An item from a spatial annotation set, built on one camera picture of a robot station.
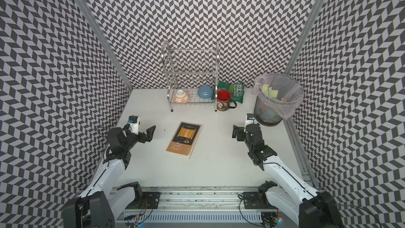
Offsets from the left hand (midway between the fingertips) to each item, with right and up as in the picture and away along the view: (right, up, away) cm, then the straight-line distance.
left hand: (145, 125), depth 85 cm
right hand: (+53, -1, -1) cm, 53 cm away
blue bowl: (+32, +20, +24) cm, 45 cm away
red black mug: (+44, +12, +16) cm, 49 cm away
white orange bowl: (+16, +16, +17) cm, 29 cm away
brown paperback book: (+20, -9, +7) cm, 23 cm away
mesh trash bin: (+68, +7, +4) cm, 69 cm away
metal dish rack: (+22, +33, +30) cm, 49 cm away
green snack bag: (+55, +21, +30) cm, 66 cm away
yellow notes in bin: (+70, +20, +8) cm, 73 cm away
